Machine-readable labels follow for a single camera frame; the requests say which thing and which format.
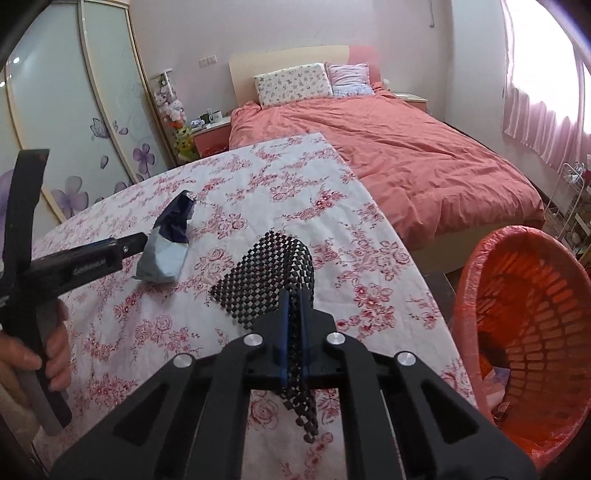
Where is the pink left nightstand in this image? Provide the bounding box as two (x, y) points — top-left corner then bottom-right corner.
(191, 116), (231, 158)

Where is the white wire rack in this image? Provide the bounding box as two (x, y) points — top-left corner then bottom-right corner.
(544, 162), (590, 262)

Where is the floral pink tablecloth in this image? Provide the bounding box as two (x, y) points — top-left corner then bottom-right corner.
(33, 134), (474, 467)

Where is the floral white pillow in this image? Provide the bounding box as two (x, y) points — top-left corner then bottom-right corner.
(253, 63), (332, 108)

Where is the red plastic laundry basket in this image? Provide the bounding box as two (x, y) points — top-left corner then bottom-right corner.
(452, 226), (590, 471)

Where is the bed with coral duvet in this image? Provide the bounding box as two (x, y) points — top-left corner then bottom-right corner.
(229, 45), (544, 273)

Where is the black mesh anti-slip mat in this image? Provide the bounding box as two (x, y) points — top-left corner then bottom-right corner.
(209, 230), (318, 444)

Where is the pink striped pillow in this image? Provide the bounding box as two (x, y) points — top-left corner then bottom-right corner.
(325, 62), (375, 98)

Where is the person left hand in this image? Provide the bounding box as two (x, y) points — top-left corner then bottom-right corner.
(0, 301), (73, 393)

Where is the pink window curtain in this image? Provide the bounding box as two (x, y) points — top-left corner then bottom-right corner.
(501, 1), (590, 170)

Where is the sliding wardrobe with flowers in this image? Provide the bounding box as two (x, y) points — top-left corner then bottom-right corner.
(1, 1), (173, 236)

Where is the stuffed toy display rack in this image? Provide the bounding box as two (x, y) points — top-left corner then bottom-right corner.
(150, 69), (198, 165)

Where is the pink nightstand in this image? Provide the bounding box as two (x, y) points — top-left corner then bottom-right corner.
(394, 92), (429, 113)
(191, 116), (231, 158)

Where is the pink right nightstand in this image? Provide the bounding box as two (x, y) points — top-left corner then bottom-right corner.
(394, 92), (429, 113)

